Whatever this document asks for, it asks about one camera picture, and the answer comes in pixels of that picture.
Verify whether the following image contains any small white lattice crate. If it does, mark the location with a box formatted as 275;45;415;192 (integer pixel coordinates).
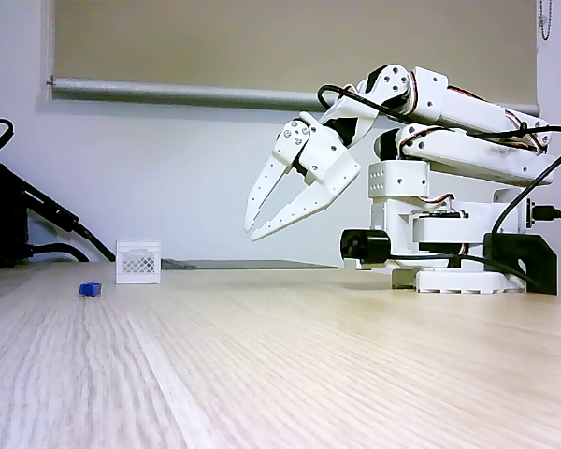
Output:
115;239;163;285

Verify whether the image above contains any flat dark grey mat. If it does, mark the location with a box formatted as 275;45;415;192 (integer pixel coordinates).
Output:
160;257;340;271

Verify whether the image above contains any black round clamp knob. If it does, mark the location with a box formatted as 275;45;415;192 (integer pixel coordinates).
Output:
339;227;393;270

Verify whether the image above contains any beige roller blind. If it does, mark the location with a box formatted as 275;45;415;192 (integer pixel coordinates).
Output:
52;0;541;111

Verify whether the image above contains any black table clamp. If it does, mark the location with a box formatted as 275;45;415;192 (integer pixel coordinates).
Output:
482;232;559;297

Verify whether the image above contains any black equipment box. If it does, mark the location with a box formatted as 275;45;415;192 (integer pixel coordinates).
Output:
0;156;31;273

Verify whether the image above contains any grey blind bottom rail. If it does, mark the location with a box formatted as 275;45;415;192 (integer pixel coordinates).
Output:
46;76;541;119

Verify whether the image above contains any black cable along base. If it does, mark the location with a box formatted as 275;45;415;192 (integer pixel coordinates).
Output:
386;251;546;287

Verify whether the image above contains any black plug with cable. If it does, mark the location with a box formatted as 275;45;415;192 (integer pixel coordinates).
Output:
535;203;561;231

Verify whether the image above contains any thick black sleeved cable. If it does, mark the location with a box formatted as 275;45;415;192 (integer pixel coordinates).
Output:
0;157;117;264

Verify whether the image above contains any metal bead chain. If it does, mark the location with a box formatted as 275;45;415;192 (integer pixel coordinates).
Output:
536;0;556;43

